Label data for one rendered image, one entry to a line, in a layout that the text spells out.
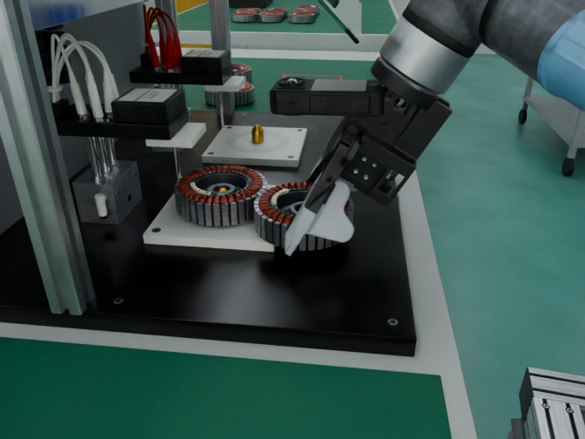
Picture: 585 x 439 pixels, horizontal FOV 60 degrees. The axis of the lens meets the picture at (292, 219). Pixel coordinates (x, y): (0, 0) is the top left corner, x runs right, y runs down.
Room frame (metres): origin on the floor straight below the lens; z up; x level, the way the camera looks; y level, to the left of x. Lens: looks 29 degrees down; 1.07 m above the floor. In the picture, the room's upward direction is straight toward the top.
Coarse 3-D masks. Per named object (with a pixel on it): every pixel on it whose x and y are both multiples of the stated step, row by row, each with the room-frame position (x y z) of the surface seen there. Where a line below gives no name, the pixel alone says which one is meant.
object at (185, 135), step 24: (120, 96) 0.57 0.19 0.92; (144, 96) 0.57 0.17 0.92; (168, 96) 0.57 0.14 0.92; (72, 120) 0.55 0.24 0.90; (120, 120) 0.54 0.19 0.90; (144, 120) 0.54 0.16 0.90; (168, 120) 0.54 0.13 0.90; (96, 144) 0.58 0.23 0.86; (168, 144) 0.54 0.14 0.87; (192, 144) 0.54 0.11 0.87; (96, 168) 0.55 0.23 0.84
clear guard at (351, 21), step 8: (320, 0) 0.40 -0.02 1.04; (328, 0) 0.41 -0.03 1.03; (336, 0) 0.45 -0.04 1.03; (344, 0) 0.51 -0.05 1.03; (352, 0) 0.57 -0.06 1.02; (328, 8) 0.40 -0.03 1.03; (336, 8) 0.42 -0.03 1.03; (344, 8) 0.46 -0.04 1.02; (352, 8) 0.51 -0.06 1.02; (360, 8) 0.59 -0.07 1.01; (336, 16) 0.40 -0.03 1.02; (344, 16) 0.42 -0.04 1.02; (352, 16) 0.46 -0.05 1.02; (360, 16) 0.53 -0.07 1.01; (344, 24) 0.40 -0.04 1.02; (352, 24) 0.42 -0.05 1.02; (360, 24) 0.47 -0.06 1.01; (352, 32) 0.40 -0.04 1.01; (360, 32) 0.43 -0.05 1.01; (360, 40) 0.40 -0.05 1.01
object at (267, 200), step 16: (272, 192) 0.53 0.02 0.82; (288, 192) 0.54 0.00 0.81; (304, 192) 0.54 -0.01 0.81; (256, 208) 0.50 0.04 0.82; (272, 208) 0.49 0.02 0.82; (288, 208) 0.53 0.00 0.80; (352, 208) 0.50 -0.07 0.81; (256, 224) 0.49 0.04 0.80; (272, 224) 0.47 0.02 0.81; (288, 224) 0.46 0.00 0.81; (272, 240) 0.47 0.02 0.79; (304, 240) 0.46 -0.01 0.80; (320, 240) 0.46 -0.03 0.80
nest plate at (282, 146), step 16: (224, 128) 0.87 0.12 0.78; (240, 128) 0.87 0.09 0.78; (272, 128) 0.87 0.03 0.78; (288, 128) 0.87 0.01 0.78; (304, 128) 0.87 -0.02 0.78; (224, 144) 0.79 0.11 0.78; (240, 144) 0.79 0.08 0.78; (256, 144) 0.79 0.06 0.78; (272, 144) 0.79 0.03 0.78; (288, 144) 0.79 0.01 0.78; (304, 144) 0.82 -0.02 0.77; (208, 160) 0.74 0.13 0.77; (224, 160) 0.73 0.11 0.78; (240, 160) 0.73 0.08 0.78; (256, 160) 0.73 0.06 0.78; (272, 160) 0.73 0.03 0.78; (288, 160) 0.72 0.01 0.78
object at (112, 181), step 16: (80, 176) 0.57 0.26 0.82; (112, 176) 0.57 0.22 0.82; (128, 176) 0.58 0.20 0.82; (80, 192) 0.55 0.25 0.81; (96, 192) 0.54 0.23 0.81; (112, 192) 0.54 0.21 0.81; (128, 192) 0.58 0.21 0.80; (80, 208) 0.55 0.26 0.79; (96, 208) 0.54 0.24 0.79; (112, 208) 0.54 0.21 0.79; (128, 208) 0.57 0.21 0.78; (112, 224) 0.54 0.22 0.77
